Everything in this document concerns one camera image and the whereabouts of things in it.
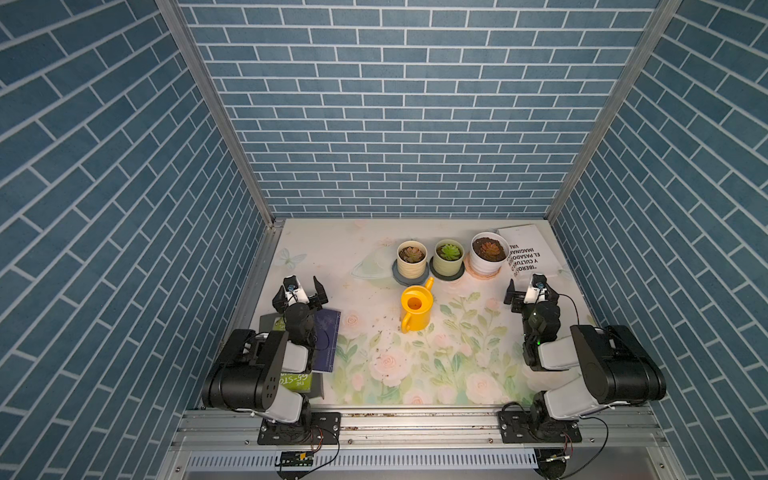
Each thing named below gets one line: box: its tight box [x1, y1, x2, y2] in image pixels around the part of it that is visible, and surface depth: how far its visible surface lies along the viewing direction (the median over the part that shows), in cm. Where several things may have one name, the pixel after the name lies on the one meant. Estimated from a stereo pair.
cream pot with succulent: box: [396, 240, 428, 279], surface depth 101 cm
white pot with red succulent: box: [470, 232, 511, 275], surface depth 101 cm
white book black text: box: [497, 224, 561, 280], surface depth 107 cm
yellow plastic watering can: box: [401, 277, 435, 334], surface depth 86 cm
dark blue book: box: [312, 308, 341, 373], surface depth 86 cm
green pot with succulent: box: [433, 239, 465, 277], surface depth 102 cm
